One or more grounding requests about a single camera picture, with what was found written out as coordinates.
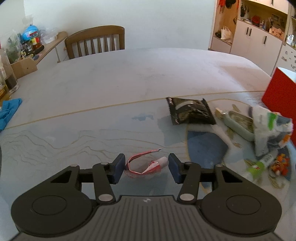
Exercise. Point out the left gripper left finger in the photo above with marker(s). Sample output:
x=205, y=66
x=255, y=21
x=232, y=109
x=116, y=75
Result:
x=107, y=174

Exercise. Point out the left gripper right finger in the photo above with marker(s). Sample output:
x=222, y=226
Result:
x=188, y=175

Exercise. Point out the red white small wrapper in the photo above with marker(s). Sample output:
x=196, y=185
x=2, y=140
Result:
x=145, y=164

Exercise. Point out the black snack packet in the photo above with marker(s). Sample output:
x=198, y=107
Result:
x=190, y=111

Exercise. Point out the green correction tape dispenser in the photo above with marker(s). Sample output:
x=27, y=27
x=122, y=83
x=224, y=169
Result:
x=239, y=123

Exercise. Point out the small orange toy figure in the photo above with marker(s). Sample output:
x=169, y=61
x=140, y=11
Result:
x=281, y=165

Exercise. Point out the red cardboard box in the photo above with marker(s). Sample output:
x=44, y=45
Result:
x=280, y=93

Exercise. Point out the small green white tube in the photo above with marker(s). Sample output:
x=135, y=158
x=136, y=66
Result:
x=255, y=170

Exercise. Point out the blue cloth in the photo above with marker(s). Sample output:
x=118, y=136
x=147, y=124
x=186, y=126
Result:
x=8, y=109

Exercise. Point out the low wooden side cabinet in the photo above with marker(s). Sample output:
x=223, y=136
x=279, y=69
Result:
x=52, y=54

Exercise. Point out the white tote bag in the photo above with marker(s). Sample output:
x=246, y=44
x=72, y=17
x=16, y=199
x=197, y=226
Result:
x=225, y=33

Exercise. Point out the wooden chair at wall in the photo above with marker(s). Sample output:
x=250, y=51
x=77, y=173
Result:
x=95, y=40

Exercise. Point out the white wall cabinet unit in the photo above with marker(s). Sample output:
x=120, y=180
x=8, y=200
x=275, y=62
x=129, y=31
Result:
x=262, y=32

